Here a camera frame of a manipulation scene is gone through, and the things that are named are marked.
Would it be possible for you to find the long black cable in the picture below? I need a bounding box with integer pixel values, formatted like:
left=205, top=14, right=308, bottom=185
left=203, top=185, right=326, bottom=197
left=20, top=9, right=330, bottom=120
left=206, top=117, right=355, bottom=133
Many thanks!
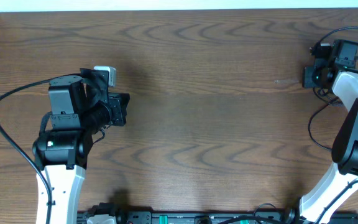
left=308, top=86, right=344, bottom=152

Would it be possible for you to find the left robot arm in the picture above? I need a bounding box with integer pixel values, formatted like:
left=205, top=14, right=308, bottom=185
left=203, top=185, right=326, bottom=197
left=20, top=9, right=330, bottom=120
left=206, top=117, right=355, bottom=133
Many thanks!
left=33, top=71, right=129, bottom=223

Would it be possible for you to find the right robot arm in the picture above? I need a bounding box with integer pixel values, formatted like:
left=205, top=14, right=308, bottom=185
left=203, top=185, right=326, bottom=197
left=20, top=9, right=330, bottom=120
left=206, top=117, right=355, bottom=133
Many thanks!
left=294, top=39, right=358, bottom=223

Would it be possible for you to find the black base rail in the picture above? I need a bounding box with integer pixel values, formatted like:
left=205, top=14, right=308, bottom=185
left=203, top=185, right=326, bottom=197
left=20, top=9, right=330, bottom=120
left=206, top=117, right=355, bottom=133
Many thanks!
left=76, top=202, right=358, bottom=224

